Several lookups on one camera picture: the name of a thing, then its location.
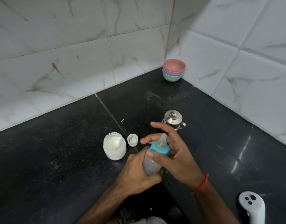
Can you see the person's right thumb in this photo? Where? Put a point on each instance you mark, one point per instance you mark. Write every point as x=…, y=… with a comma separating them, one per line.
x=158, y=158

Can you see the red thread wristband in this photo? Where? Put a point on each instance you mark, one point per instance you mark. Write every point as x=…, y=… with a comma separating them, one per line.
x=202, y=184

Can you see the person's right forearm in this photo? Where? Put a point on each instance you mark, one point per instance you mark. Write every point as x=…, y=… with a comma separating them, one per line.
x=215, y=205

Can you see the white jar of powder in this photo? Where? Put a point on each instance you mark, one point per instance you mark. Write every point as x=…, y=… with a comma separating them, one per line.
x=114, y=146

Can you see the person's right hand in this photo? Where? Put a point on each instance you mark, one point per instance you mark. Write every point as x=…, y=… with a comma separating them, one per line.
x=182, y=160

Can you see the green plastic bowl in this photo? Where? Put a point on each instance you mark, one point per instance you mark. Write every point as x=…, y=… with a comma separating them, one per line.
x=172, y=78

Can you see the person's right middle finger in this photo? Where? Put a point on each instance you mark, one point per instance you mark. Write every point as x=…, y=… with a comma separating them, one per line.
x=164, y=128

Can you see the small steel pot with lid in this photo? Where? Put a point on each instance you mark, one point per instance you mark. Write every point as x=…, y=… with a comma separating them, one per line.
x=173, y=120

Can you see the small white cap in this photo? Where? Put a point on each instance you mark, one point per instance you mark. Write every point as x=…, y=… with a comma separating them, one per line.
x=132, y=140

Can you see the person's left thumb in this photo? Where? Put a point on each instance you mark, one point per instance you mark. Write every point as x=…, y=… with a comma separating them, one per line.
x=143, y=152

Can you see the white handheld controller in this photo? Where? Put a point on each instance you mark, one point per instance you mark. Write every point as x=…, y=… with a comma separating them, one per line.
x=253, y=206

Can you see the person's left forearm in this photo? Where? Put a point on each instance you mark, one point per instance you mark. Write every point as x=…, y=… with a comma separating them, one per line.
x=103, y=207

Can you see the person's grey clothing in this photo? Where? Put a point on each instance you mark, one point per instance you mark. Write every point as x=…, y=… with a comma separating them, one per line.
x=147, y=220

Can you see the baby bottle with blue collar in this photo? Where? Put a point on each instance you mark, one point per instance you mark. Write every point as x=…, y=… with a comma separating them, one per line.
x=152, y=164

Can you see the pink plastic bowl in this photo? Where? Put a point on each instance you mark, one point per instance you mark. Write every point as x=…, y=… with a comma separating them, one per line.
x=178, y=72
x=174, y=65

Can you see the person's left hand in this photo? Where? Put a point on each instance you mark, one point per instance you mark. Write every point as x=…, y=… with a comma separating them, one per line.
x=133, y=172

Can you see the blue plastic bowl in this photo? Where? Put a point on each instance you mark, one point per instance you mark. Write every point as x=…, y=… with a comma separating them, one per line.
x=171, y=74

